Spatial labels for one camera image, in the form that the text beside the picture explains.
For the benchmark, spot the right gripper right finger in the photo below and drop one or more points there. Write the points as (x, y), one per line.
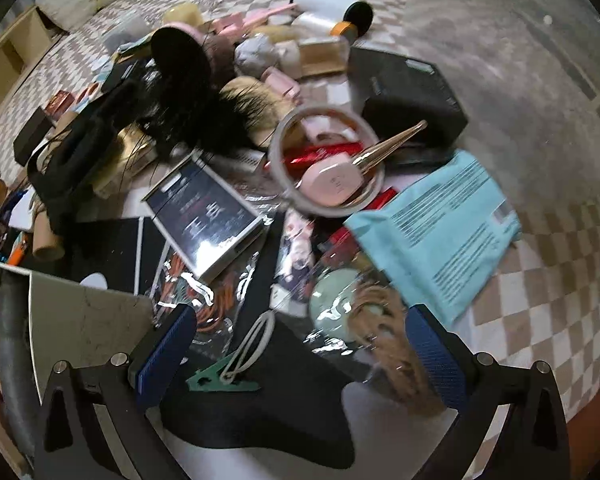
(533, 443)

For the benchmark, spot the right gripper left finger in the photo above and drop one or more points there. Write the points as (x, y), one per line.
(69, 443)

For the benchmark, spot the black foam roller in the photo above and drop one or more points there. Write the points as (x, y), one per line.
(16, 369)

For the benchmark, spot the white storage box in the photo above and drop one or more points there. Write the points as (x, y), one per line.
(81, 324)

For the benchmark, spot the black white mouse pad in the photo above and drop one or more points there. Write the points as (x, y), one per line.
(307, 417)

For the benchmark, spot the teal plastic mailer bag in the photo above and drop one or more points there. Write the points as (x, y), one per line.
(440, 240)

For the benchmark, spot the framed dark picture card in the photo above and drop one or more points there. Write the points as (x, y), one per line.
(206, 221)

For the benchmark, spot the black flat gift box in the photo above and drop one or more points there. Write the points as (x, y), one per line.
(31, 135)

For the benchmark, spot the black hair wig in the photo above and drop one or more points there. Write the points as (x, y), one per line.
(178, 101)

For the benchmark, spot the round pink-rimmed tray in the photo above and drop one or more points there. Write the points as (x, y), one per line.
(337, 184)

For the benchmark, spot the black square box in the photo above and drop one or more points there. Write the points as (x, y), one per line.
(392, 92)

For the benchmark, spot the wooden shelf unit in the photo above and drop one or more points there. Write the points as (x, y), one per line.
(22, 46)

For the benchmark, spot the white fluffy pillow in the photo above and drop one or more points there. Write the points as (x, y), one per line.
(68, 15)

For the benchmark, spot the white cylinder black cap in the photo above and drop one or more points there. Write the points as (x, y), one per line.
(357, 12)

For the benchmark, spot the cardboard tube with rope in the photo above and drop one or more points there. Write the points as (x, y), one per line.
(47, 246)

